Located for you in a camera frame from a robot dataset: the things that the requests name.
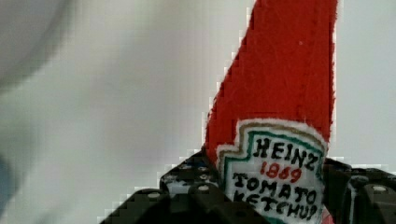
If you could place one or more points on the red plush ketchup bottle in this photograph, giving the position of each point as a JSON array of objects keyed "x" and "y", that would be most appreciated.
[{"x": 269, "y": 129}]

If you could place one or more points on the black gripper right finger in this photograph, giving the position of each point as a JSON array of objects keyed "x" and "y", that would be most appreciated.
[{"x": 359, "y": 196}]

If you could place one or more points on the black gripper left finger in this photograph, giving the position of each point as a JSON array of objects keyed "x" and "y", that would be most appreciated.
[{"x": 188, "y": 194}]

